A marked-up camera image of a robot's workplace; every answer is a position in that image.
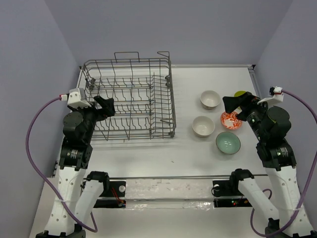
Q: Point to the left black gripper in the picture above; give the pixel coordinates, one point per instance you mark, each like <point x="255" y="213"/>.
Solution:
<point x="107" y="104"/>

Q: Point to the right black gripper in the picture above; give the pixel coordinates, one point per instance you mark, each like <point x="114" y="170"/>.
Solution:
<point x="231" y="102"/>

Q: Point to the orange patterned bowl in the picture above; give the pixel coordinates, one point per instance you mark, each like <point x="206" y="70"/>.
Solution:
<point x="230" y="120"/>

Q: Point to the white bowl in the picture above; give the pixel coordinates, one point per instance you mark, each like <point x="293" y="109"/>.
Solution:
<point x="203" y="126"/>
<point x="210" y="99"/>

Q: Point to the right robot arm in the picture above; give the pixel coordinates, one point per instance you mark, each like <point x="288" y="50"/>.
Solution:
<point x="287" y="217"/>

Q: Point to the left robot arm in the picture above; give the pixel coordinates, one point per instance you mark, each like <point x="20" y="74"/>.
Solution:
<point x="77" y="193"/>

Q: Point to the yellow-green plastic bowl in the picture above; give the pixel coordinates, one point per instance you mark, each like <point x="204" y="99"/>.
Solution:
<point x="239" y="95"/>

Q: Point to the celadon green bowl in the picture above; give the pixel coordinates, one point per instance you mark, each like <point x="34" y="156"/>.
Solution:
<point x="228" y="143"/>

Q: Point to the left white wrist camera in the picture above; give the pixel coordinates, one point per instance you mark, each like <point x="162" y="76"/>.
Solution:
<point x="77" y="99"/>

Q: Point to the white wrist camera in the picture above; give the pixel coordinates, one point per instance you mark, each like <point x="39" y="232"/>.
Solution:
<point x="77" y="99"/>
<point x="276" y="96"/>

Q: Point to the grey wire dish rack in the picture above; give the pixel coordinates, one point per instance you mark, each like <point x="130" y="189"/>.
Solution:
<point x="142" y="90"/>

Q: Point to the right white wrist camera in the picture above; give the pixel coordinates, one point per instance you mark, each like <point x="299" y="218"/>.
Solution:
<point x="276" y="96"/>

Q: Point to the metal rail bar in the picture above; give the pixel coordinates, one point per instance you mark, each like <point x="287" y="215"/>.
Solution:
<point x="174" y="177"/>

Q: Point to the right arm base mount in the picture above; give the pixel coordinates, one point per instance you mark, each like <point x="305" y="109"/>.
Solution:
<point x="226" y="196"/>

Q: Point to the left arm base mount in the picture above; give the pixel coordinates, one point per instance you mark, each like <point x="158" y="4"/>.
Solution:
<point x="114" y="197"/>

